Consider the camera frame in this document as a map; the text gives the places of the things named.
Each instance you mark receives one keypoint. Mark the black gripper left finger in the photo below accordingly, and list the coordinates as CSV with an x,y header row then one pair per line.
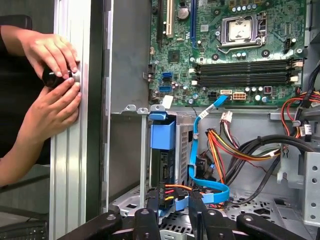
x,y
146,225

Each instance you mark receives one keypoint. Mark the green motherboard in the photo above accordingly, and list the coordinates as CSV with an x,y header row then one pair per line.
x,y
275,32

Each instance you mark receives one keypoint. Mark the silver optical drive cage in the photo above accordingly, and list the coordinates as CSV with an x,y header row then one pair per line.
x,y
312,187

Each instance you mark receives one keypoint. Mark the person's black shirt trunk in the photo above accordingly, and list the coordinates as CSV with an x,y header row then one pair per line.
x,y
15,100

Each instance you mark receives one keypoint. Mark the person's right hand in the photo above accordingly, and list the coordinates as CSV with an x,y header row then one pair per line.
x,y
55,112

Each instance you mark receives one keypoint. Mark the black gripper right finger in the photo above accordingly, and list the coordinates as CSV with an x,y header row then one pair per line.
x,y
212,225

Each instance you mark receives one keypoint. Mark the small round black tool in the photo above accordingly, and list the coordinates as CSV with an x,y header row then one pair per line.
x,y
51,78

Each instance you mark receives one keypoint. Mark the silver disk bay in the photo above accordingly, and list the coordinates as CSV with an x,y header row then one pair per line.
x,y
143,162

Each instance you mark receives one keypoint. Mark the CPU socket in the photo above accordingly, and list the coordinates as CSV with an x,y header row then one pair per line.
x,y
257,42

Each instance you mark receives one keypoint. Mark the silver CPU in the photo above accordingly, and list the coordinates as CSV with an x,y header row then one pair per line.
x,y
240,30

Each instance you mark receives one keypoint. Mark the black expansion slot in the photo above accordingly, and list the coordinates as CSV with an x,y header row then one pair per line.
x,y
160,25

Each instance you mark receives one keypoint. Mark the grey power supply box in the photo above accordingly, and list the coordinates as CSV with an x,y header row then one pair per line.
x,y
314,20

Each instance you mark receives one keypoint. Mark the black open PC case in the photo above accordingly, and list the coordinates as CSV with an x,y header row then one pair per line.
x,y
130,62

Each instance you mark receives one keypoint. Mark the blue expansion slot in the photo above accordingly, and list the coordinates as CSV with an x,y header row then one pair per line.
x,y
193,25

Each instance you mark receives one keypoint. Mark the hard disk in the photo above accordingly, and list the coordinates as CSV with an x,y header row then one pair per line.
x,y
162,135

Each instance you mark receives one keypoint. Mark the cream expansion slot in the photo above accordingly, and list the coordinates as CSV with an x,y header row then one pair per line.
x,y
170,20

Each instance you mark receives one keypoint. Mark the black RAM slot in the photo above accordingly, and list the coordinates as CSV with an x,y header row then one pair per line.
x,y
245,65
245,70
245,77
245,83

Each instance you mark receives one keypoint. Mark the silver coin battery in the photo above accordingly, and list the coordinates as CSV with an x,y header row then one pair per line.
x,y
182,13

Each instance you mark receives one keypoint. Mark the black keyboard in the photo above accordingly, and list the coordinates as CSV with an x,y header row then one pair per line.
x,y
22,231

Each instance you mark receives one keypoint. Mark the person's left hand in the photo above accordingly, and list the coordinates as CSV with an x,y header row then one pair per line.
x,y
47,50

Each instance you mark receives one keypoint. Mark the black chair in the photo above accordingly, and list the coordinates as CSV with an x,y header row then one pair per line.
x,y
15,21

